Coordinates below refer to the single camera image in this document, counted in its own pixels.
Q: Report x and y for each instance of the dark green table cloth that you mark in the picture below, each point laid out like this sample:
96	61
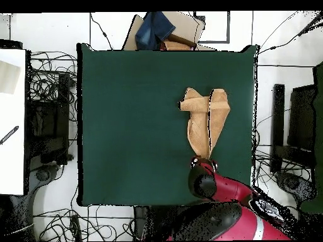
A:
126	126

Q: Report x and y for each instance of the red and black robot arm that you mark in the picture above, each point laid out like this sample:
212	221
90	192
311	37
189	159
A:
227	186

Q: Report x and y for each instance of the blue jeans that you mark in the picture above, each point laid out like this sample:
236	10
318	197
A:
154	30

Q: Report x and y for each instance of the grey chair base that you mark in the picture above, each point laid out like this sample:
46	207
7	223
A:
41	175

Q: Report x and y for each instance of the black striped tool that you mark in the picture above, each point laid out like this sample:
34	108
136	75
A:
10	134

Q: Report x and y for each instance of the cardboard box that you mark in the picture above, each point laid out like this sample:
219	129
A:
186	25

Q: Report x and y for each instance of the black power strip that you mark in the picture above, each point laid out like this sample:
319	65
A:
75	227

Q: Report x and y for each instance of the beige box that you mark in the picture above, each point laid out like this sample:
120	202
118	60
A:
8	78

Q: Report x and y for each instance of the black frame stand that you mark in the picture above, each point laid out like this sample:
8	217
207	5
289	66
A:
278	113

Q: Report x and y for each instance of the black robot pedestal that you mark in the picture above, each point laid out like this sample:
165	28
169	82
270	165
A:
140	219

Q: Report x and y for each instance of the dark green hanging cloth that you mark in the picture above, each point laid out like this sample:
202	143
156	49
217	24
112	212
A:
319	100

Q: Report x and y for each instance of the black device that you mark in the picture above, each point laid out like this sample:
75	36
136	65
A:
10	44

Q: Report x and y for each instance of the tan terry towel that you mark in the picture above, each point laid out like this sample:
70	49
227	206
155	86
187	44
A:
199	131

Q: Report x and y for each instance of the grey rectangular frame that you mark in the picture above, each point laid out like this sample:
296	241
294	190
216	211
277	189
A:
228	27

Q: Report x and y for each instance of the folded tan towel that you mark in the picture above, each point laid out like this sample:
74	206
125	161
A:
176	46

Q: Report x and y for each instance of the white table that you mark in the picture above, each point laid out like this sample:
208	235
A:
12	163

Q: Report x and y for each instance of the black chair base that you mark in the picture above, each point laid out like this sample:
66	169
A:
292	182

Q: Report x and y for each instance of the dark brown cloth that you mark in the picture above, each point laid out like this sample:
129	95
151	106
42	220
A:
181	39

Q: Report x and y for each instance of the black equipment stand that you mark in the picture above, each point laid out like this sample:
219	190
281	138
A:
63	113

